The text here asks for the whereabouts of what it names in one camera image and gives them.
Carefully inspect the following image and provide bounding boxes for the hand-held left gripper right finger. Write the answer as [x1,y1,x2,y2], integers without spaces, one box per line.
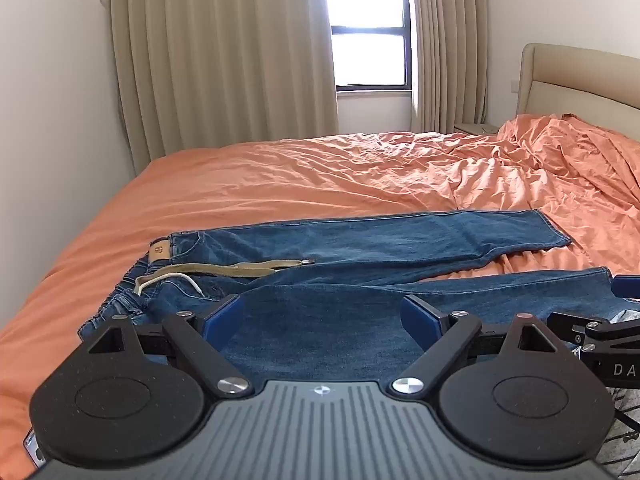
[390,293,569,399]

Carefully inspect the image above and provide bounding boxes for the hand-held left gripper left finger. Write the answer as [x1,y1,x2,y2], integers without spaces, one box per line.
[87,293,254,399]

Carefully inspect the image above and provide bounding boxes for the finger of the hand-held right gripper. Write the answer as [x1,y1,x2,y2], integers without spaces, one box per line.
[547,311,640,352]
[611,274,640,302]

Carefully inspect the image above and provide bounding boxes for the blue denim pants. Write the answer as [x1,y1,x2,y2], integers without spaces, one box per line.
[77,208,621,382]

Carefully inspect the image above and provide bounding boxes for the bed with orange sheet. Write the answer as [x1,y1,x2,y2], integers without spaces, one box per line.
[0,112,640,472]

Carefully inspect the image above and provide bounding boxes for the beige nightstand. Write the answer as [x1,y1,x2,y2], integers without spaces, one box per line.
[454,121,501,135]

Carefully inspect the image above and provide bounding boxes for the beige padded headboard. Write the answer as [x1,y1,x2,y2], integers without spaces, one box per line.
[516,42,640,136]

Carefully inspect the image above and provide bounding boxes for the wide beige curtain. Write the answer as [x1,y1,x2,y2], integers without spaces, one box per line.
[110,0,341,177]

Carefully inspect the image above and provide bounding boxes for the narrow beige curtain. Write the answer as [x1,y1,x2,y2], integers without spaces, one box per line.
[407,0,489,134]

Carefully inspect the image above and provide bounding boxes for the dark-framed window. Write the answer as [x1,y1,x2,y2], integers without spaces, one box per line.
[324,0,414,94]

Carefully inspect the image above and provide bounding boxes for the black cable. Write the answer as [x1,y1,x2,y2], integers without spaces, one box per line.
[614,407,640,433]

